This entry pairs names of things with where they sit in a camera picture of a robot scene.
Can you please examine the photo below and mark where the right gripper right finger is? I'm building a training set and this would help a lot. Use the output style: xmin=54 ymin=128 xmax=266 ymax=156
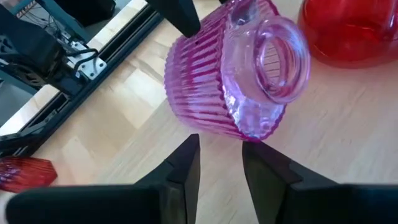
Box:
xmin=241 ymin=141 xmax=398 ymax=224

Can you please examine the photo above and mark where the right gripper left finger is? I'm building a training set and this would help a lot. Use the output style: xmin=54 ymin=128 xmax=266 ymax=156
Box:
xmin=5 ymin=133 xmax=201 ymax=224

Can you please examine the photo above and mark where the pink ribbed wide-mouth vase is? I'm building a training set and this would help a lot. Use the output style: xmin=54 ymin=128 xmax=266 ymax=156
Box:
xmin=164 ymin=0 xmax=312 ymax=143

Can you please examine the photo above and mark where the red round glass vase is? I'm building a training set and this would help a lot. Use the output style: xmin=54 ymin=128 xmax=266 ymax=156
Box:
xmin=297 ymin=0 xmax=398 ymax=70

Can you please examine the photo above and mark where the red ribbed square vase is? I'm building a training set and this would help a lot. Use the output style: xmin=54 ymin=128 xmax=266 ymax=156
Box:
xmin=0 ymin=156 xmax=59 ymax=194

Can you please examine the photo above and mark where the black metal table frame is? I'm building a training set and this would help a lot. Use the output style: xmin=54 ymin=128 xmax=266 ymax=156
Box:
xmin=0 ymin=2 xmax=165 ymax=158

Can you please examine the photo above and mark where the silver metal mounting bracket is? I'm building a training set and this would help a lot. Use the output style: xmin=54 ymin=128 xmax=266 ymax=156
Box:
xmin=67 ymin=40 xmax=108 ymax=82

